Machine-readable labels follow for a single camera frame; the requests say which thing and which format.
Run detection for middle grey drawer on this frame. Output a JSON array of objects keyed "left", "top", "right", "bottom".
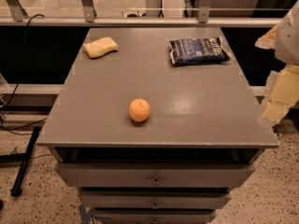
[{"left": 78, "top": 189, "right": 231, "bottom": 209}]

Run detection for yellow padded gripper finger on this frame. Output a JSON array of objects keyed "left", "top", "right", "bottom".
[{"left": 258, "top": 64, "right": 299, "bottom": 128}]

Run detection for grey drawer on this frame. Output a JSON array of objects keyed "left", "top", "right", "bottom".
[
  {"left": 93, "top": 209, "right": 216, "bottom": 224},
  {"left": 78, "top": 189, "right": 231, "bottom": 209},
  {"left": 55, "top": 163, "right": 255, "bottom": 188}
]

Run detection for metal glass railing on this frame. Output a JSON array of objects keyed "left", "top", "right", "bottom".
[{"left": 0, "top": 0, "right": 298, "bottom": 27}]

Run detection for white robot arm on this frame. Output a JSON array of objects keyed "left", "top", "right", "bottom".
[{"left": 255, "top": 1, "right": 299, "bottom": 127}]

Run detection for yellow sponge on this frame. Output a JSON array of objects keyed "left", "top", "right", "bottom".
[{"left": 83, "top": 37, "right": 119, "bottom": 59}]

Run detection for orange fruit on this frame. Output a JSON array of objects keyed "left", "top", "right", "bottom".
[{"left": 129, "top": 99, "right": 150, "bottom": 122}]

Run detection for bottom grey drawer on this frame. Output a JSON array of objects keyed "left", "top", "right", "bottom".
[{"left": 93, "top": 209, "right": 216, "bottom": 224}]

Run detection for blue chip bag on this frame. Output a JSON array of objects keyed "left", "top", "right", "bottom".
[{"left": 169, "top": 36, "right": 231, "bottom": 66}]

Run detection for grey drawer cabinet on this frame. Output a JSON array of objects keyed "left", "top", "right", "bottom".
[{"left": 36, "top": 27, "right": 280, "bottom": 224}]

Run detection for top grey drawer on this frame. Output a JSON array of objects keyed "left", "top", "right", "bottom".
[{"left": 55, "top": 163, "right": 255, "bottom": 188}]

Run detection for black cable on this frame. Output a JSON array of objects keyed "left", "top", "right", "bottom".
[{"left": 0, "top": 13, "right": 49, "bottom": 136}]

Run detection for black floor bar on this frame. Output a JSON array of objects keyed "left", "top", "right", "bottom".
[{"left": 10, "top": 126, "right": 40, "bottom": 197}]

